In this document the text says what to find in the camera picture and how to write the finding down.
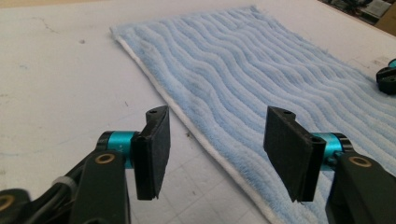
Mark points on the white gridded foam mat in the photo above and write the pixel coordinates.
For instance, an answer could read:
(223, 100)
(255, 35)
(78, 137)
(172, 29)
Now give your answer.
(62, 77)

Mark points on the blue striped towel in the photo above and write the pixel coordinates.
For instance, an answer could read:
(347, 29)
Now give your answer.
(249, 77)

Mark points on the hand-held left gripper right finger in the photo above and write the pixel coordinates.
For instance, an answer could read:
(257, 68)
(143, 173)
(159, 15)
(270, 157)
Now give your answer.
(292, 152)

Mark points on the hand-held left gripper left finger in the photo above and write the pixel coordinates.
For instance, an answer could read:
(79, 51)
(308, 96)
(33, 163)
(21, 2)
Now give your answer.
(152, 149)

